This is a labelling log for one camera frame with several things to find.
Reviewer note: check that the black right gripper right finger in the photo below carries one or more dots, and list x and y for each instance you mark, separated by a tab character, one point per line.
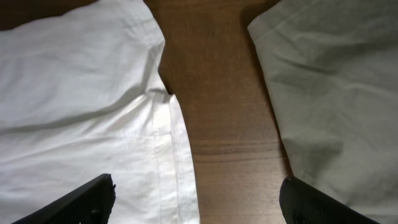
301	203

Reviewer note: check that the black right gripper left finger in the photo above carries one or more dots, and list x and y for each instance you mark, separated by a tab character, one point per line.
91	203

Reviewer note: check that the white t-shirt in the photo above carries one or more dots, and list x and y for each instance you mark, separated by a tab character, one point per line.
81	96

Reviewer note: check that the beige khaki garment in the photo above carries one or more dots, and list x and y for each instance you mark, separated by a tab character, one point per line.
330	67

